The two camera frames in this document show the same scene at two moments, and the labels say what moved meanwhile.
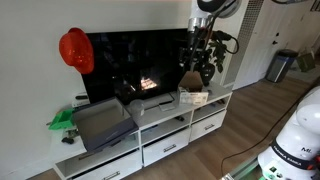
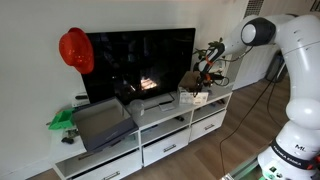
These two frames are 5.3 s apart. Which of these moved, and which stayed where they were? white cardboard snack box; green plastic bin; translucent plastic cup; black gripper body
Moved: black gripper body
Stayed: green plastic bin; white cardboard snack box; translucent plastic cup
